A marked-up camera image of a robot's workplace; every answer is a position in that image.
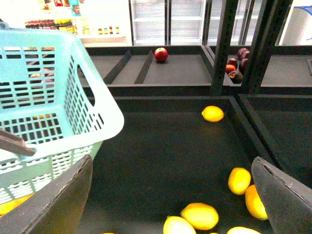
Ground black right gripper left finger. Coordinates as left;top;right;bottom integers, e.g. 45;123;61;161
0;155;93;234

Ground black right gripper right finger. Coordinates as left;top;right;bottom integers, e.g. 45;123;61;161
251;157;312;234

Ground brown basket handle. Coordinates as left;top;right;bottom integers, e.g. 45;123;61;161
0;129;36;156

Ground large yellow lemon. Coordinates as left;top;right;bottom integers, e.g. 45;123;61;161
180;202;219;231

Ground light blue plastic basket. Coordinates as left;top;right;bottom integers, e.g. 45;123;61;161
0;22;124;203

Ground yellow lemon right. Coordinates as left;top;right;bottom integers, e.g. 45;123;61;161
245;184;268;220

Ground yellow lemon bottom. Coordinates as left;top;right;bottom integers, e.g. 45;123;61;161
163;216;196;234

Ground yellow lemon far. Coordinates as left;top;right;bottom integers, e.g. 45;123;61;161
201;106;224;122

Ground dark plum pile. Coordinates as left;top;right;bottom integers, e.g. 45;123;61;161
226;47;250;84

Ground bottles on white shelf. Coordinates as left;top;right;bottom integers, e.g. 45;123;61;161
24;0;120;37

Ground red apple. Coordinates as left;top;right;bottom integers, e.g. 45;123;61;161
154;47;168;63

